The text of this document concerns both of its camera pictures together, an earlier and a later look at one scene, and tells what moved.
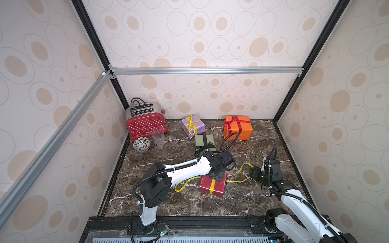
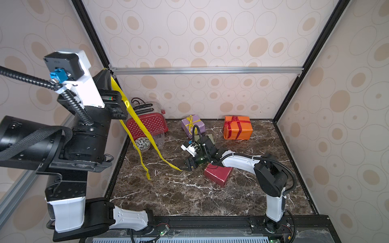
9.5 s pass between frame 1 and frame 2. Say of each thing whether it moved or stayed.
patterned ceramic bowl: stayed
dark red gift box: moved
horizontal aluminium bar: stayed
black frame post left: stayed
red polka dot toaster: stayed
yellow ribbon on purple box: stayed
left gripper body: moved
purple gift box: stayed
